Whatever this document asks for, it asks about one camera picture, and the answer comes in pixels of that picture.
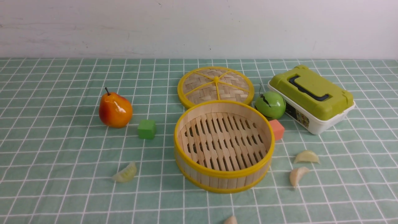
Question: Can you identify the orange foam cube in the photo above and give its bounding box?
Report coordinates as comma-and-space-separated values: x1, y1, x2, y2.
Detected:
269, 119, 285, 141

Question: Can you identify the pale yellow dumpling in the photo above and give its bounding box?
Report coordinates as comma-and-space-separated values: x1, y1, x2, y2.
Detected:
293, 150, 320, 164

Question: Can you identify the green lidded white lunchbox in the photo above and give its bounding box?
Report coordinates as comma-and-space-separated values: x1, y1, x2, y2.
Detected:
268, 65, 356, 135

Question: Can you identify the green checkered tablecloth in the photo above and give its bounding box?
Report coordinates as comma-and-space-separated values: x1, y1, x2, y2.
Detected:
0, 58, 398, 224

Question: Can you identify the pale green dumpling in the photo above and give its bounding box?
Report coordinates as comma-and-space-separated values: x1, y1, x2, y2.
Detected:
112, 161, 137, 183

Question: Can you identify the orange red toy pear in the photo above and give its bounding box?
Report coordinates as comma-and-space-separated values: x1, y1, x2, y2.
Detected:
99, 87, 133, 128

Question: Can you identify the woven bamboo steamer lid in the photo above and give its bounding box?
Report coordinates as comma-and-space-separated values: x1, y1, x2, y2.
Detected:
177, 66, 254, 108

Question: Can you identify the cream white dumpling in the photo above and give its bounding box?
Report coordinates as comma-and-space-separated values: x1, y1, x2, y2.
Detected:
289, 167, 310, 188

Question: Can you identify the green foam cube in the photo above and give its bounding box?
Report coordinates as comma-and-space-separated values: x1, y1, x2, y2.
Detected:
137, 119, 156, 139

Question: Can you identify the green toy apple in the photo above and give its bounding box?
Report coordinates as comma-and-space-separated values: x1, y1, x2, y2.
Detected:
254, 85, 286, 120

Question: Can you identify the bamboo steamer tray yellow rim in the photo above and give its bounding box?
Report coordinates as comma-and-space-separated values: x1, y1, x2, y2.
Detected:
174, 100, 275, 194

